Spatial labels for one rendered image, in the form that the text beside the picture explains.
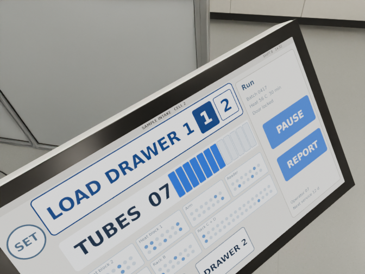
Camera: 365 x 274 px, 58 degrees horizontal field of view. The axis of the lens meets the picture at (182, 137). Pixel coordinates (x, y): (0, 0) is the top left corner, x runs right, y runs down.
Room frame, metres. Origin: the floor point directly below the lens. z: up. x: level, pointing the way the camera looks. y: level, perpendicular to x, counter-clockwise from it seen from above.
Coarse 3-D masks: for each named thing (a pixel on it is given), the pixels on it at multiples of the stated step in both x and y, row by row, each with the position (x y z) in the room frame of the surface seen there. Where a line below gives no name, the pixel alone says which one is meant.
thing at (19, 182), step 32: (288, 32) 0.41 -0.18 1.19; (224, 64) 0.35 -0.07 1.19; (160, 96) 0.30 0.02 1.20; (320, 96) 0.35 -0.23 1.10; (96, 128) 0.26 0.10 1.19; (128, 128) 0.26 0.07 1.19; (64, 160) 0.22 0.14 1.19; (0, 192) 0.19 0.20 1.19; (0, 256) 0.13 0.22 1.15; (256, 256) 0.15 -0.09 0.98
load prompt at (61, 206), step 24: (216, 96) 0.31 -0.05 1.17; (168, 120) 0.28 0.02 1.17; (192, 120) 0.28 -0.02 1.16; (216, 120) 0.29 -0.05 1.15; (144, 144) 0.25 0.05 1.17; (168, 144) 0.25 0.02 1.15; (192, 144) 0.26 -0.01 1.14; (96, 168) 0.22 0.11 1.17; (120, 168) 0.22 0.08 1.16; (144, 168) 0.23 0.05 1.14; (48, 192) 0.19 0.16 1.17; (72, 192) 0.19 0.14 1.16; (96, 192) 0.20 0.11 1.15; (120, 192) 0.20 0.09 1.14; (48, 216) 0.17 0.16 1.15; (72, 216) 0.17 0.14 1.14
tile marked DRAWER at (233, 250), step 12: (240, 228) 0.18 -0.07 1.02; (228, 240) 0.16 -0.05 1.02; (240, 240) 0.17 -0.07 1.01; (216, 252) 0.15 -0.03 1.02; (228, 252) 0.15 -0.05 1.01; (240, 252) 0.15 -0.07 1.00; (252, 252) 0.15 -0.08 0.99; (204, 264) 0.14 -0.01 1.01; (216, 264) 0.14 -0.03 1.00; (228, 264) 0.14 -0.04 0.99
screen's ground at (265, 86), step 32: (256, 64) 0.36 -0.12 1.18; (288, 64) 0.37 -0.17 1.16; (192, 96) 0.31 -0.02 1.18; (256, 96) 0.33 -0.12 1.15; (288, 96) 0.34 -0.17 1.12; (224, 128) 0.28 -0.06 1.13; (256, 128) 0.29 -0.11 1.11; (320, 128) 0.31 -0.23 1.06; (96, 160) 0.23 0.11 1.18; (320, 160) 0.28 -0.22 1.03; (32, 192) 0.19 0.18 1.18; (128, 192) 0.20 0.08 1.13; (192, 192) 0.21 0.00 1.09; (288, 192) 0.23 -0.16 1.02; (320, 192) 0.24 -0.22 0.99; (0, 224) 0.16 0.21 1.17; (96, 224) 0.17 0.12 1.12; (128, 224) 0.17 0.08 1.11; (256, 224) 0.19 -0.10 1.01; (288, 224) 0.19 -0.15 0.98; (64, 256) 0.14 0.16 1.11; (96, 256) 0.14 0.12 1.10
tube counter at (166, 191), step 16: (240, 128) 0.29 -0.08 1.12; (224, 144) 0.27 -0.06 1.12; (240, 144) 0.27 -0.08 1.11; (256, 144) 0.28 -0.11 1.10; (192, 160) 0.24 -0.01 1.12; (208, 160) 0.25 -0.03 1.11; (224, 160) 0.25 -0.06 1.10; (176, 176) 0.22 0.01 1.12; (192, 176) 0.23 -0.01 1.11; (208, 176) 0.23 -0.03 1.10; (144, 192) 0.20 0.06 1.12; (160, 192) 0.21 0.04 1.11; (176, 192) 0.21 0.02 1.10; (160, 208) 0.19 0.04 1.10
